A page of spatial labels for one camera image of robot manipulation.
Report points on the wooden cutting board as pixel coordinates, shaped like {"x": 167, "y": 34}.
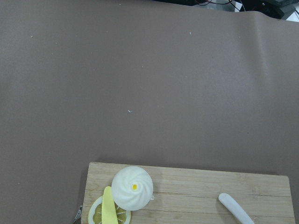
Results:
{"x": 190, "y": 196}

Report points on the white ceramic spoon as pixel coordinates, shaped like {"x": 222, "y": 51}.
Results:
{"x": 233, "y": 206}

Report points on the white toy bun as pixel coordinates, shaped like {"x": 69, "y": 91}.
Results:
{"x": 132, "y": 188}

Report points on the lemon slice toy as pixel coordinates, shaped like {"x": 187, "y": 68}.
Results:
{"x": 95, "y": 213}

